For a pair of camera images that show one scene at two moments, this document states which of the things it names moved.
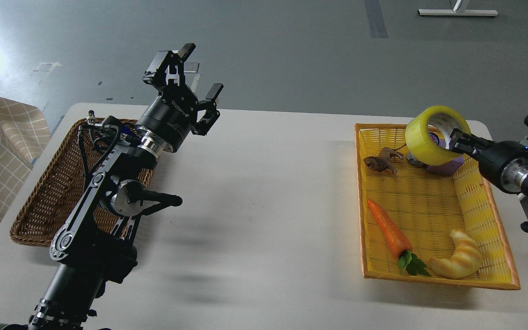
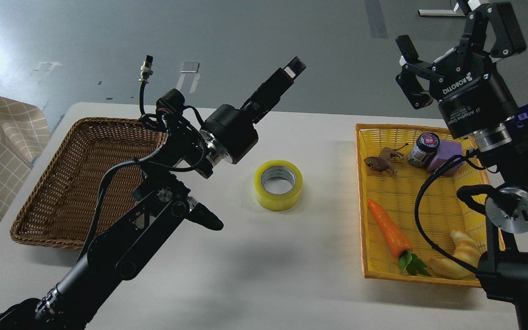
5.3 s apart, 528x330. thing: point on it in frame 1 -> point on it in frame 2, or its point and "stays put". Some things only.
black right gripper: (492, 156) -> (471, 95)
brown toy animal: (383, 160) stays put
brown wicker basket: (67, 178) stays put
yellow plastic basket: (417, 226) stays put
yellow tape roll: (417, 140) -> (278, 185)
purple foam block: (448, 169) stays put
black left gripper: (170, 117) -> (229, 133)
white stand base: (457, 12) stays put
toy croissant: (465, 261) stays put
